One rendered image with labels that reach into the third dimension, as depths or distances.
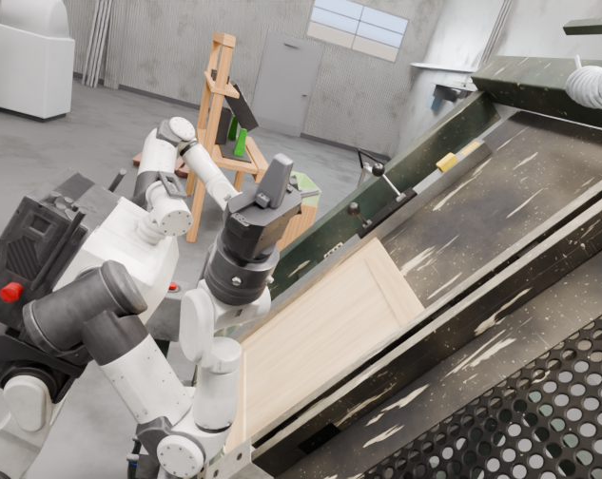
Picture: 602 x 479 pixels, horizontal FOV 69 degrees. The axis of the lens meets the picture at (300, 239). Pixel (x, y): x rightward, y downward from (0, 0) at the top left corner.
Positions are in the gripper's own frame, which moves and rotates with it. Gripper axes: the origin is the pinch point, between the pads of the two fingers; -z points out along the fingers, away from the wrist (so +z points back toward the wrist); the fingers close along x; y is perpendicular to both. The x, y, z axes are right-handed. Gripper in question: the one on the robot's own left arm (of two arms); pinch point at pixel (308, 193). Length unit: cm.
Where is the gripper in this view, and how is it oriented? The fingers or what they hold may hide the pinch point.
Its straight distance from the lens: 133.8
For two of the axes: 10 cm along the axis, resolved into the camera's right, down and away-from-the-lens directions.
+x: 1.3, 9.0, 4.2
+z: -9.9, 1.6, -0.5
